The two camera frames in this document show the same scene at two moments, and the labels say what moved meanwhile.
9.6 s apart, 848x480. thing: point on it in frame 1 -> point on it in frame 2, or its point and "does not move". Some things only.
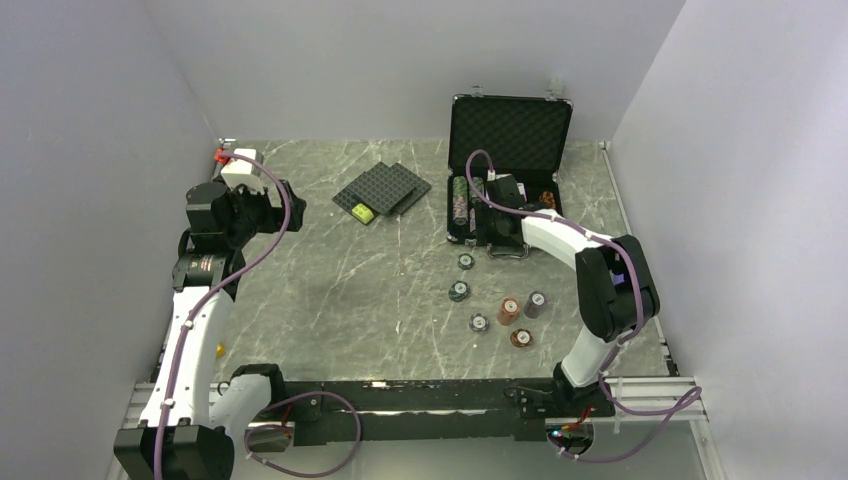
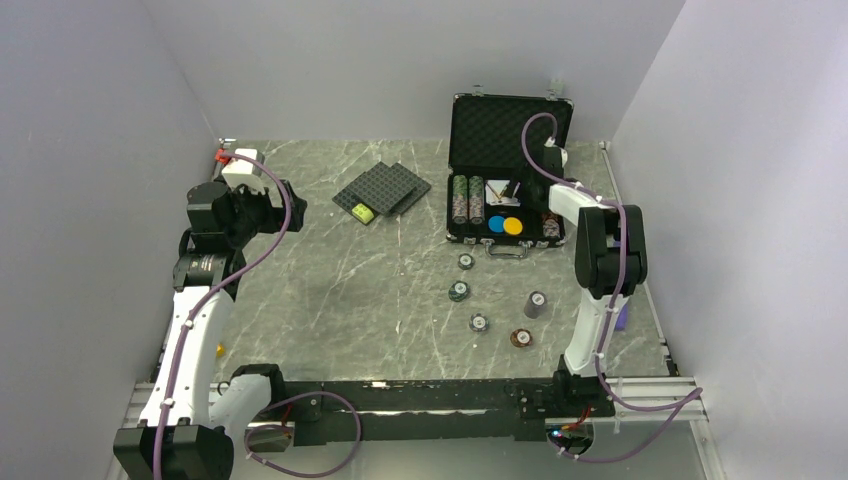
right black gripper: (484, 232) -> (527, 201)
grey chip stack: (460, 210) does not move
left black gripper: (273, 214) does not move
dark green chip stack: (474, 198) does not move
